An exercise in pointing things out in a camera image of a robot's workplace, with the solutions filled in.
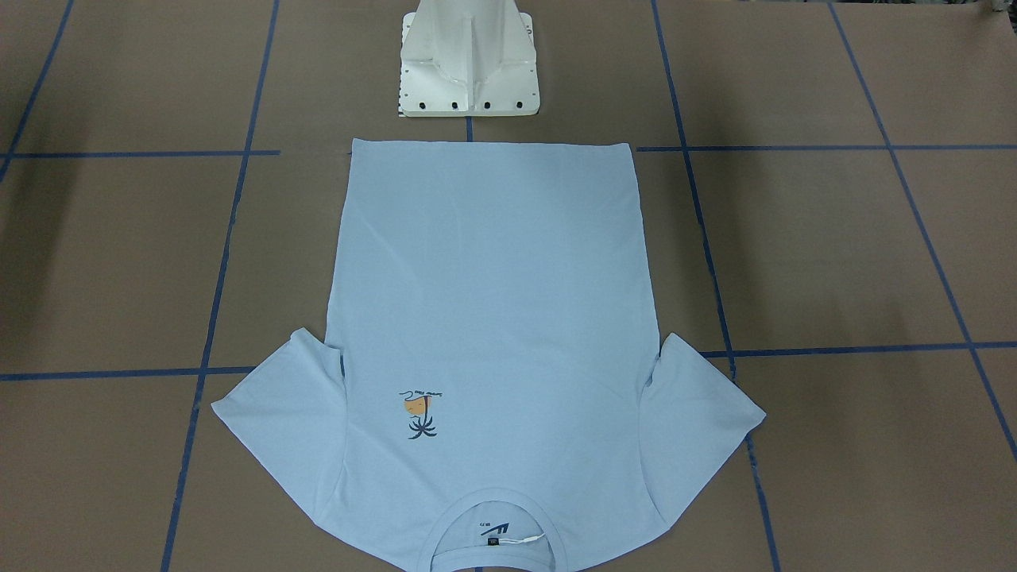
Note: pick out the light blue t-shirt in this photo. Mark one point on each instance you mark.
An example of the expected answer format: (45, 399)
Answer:
(492, 390)

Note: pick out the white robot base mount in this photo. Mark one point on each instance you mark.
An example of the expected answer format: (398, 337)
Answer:
(468, 59)

